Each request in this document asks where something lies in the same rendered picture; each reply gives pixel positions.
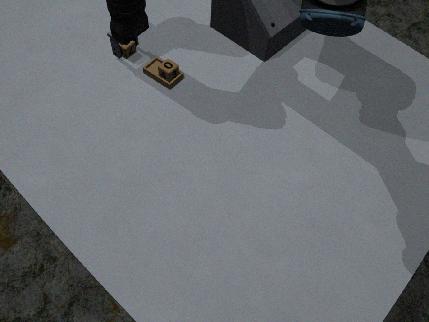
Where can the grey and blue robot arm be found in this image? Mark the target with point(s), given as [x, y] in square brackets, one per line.
[339, 18]

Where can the tan wooden cube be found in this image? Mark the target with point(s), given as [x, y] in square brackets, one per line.
[168, 70]
[128, 50]

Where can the tan shallow rectangular tray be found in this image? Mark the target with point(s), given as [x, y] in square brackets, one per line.
[151, 70]

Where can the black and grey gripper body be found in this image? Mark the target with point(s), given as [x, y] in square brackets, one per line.
[128, 19]

